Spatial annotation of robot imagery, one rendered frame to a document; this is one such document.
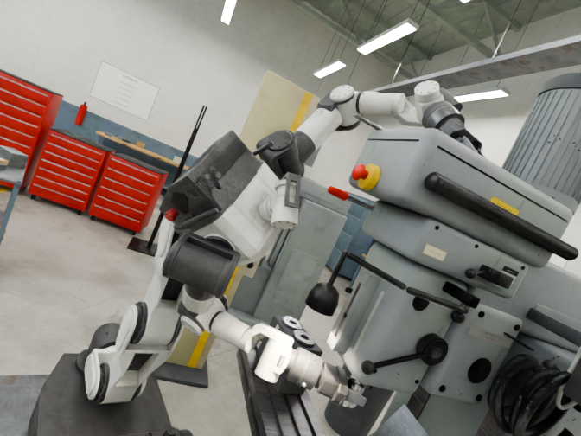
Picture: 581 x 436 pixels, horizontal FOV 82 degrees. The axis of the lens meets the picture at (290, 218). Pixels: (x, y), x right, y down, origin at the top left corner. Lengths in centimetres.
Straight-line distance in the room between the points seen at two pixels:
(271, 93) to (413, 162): 187
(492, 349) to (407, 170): 53
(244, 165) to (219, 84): 894
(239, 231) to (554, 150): 80
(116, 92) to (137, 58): 99
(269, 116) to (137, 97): 755
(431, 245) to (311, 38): 997
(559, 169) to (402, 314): 53
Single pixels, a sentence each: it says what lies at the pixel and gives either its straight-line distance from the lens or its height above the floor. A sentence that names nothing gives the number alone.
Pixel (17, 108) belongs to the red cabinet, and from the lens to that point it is 567.
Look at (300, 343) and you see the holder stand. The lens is 131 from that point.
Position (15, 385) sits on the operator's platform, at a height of 40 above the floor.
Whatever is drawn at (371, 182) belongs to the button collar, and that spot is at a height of 175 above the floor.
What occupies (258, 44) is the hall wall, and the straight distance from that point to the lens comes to 1015.
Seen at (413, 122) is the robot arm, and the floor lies 199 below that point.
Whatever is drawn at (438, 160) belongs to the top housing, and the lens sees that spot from 73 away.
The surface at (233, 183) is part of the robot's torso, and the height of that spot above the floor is 161.
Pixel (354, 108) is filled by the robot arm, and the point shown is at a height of 197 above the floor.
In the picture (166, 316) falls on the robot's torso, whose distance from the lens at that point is 128.
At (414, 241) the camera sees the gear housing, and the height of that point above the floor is 167.
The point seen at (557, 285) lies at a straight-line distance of 112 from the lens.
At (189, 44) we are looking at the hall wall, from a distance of 996.
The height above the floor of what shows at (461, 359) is 145.
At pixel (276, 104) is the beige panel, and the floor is 212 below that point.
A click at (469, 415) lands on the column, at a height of 127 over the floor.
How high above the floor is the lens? 168
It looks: 6 degrees down
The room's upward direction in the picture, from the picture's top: 24 degrees clockwise
